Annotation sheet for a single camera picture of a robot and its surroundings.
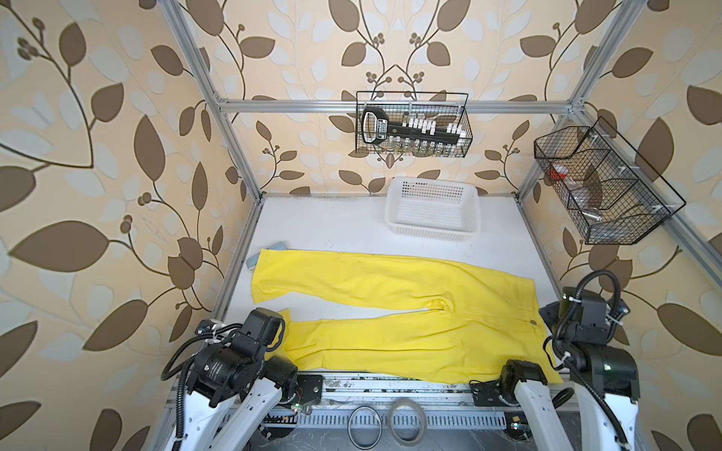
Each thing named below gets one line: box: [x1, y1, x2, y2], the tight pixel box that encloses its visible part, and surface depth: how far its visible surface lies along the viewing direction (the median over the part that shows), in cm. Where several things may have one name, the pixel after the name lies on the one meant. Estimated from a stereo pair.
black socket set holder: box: [361, 107, 468, 145], surface depth 84 cm
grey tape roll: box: [389, 398, 428, 447], surface depth 68 cm
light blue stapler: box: [246, 241, 288, 272], surface depth 98 cm
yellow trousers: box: [251, 248, 565, 385], surface depth 90 cm
